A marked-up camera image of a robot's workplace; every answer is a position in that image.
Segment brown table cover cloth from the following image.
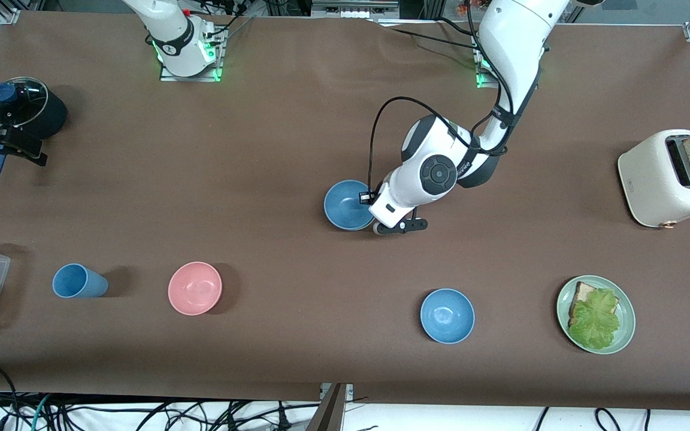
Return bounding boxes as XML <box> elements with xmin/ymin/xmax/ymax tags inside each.
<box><xmin>0</xmin><ymin>9</ymin><xmax>690</xmax><ymax>414</ymax></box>

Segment cream white toaster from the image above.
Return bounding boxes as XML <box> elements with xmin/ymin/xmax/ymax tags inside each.
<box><xmin>618</xmin><ymin>129</ymin><xmax>690</xmax><ymax>229</ymax></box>

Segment light green plate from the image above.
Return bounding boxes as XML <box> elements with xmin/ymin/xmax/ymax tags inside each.
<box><xmin>556</xmin><ymin>275</ymin><xmax>636</xmax><ymax>355</ymax></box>

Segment white bread slice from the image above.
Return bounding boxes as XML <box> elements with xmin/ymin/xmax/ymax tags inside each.
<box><xmin>568</xmin><ymin>281</ymin><xmax>620</xmax><ymax>327</ymax></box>

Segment blue ribbed plastic cup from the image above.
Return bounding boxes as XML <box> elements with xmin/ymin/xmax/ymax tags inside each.
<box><xmin>52</xmin><ymin>263</ymin><xmax>108</xmax><ymax>299</ymax></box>

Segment glass lid with blue knob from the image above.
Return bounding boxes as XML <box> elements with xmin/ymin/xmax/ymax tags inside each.
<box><xmin>0</xmin><ymin>77</ymin><xmax>48</xmax><ymax>128</ymax></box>

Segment pink bowl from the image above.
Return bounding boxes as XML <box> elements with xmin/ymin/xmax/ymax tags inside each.
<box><xmin>168</xmin><ymin>262</ymin><xmax>223</xmax><ymax>316</ymax></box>

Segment blue bowl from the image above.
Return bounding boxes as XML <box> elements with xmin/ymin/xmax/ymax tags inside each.
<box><xmin>420</xmin><ymin>289</ymin><xmax>476</xmax><ymax>345</ymax></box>
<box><xmin>323</xmin><ymin>179</ymin><xmax>377</xmax><ymax>232</ymax></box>

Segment green lettuce leaf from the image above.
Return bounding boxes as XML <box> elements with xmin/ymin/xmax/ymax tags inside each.
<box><xmin>568</xmin><ymin>289</ymin><xmax>621</xmax><ymax>351</ymax></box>

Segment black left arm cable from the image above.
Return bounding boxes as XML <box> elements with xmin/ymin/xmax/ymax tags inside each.
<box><xmin>368</xmin><ymin>0</ymin><xmax>516</xmax><ymax>198</ymax></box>

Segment black cooking pot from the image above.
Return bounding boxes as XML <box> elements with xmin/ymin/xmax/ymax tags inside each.
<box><xmin>0</xmin><ymin>77</ymin><xmax>68</xmax><ymax>141</ymax></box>

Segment black floor cable bundle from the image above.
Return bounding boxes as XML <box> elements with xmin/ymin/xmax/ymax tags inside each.
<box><xmin>52</xmin><ymin>398</ymin><xmax>322</xmax><ymax>431</ymax></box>

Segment small metal table bracket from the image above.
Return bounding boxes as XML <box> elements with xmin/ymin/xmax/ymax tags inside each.
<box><xmin>320</xmin><ymin>383</ymin><xmax>355</xmax><ymax>400</ymax></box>

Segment teal floor cable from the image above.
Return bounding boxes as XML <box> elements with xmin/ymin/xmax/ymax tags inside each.
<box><xmin>31</xmin><ymin>393</ymin><xmax>53</xmax><ymax>431</ymax></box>

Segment brown table leg beam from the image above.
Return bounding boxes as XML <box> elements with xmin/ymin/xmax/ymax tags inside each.
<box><xmin>306</xmin><ymin>384</ymin><xmax>347</xmax><ymax>431</ymax></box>

